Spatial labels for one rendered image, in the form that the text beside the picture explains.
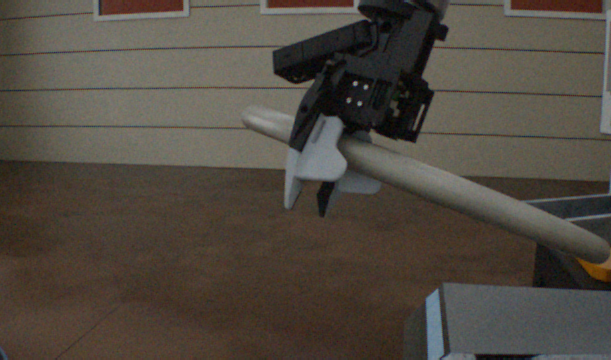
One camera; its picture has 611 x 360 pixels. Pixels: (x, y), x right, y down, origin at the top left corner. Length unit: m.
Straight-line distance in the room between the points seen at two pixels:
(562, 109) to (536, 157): 0.64
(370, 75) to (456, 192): 0.13
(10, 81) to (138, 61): 2.05
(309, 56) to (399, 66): 0.10
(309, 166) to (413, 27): 0.15
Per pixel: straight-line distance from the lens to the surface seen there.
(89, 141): 8.43
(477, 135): 7.28
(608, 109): 2.11
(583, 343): 1.23
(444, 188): 0.54
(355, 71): 0.54
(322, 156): 0.54
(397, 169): 0.54
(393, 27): 0.57
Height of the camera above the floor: 1.38
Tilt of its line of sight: 12 degrees down
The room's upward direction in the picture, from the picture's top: straight up
